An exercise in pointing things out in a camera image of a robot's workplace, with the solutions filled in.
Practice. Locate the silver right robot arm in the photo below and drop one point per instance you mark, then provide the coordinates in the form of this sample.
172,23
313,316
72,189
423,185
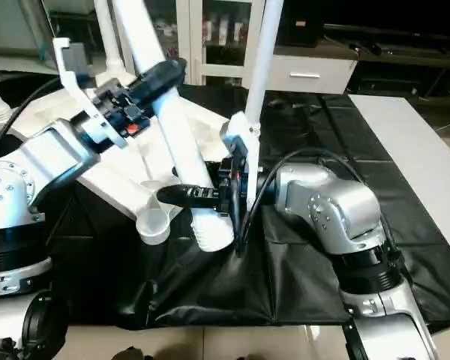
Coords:
337,210

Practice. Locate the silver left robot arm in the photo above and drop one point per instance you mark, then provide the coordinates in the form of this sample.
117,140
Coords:
30,187

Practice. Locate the dark wooden TV bench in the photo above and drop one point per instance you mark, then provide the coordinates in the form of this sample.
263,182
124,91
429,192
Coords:
405,64

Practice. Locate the white drawer unit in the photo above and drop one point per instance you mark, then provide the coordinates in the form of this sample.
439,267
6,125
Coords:
307,75

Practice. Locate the white glass-door cabinet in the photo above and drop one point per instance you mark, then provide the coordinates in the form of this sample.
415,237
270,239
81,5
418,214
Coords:
217,34

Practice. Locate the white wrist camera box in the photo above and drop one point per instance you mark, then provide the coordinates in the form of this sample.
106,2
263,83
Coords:
244,139
69,64

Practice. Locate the white flat panel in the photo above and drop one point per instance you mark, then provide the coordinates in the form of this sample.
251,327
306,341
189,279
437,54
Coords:
420,150

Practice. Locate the white plastic table top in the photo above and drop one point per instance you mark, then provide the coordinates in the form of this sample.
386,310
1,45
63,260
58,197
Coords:
135,187

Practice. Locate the black work mat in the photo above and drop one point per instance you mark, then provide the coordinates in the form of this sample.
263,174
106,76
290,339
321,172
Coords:
337,127

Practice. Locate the black television screen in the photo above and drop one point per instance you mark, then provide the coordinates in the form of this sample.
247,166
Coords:
375,15

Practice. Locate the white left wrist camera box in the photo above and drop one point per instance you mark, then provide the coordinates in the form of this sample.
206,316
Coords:
69,64

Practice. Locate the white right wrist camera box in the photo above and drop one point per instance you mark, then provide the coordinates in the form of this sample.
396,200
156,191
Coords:
244,139

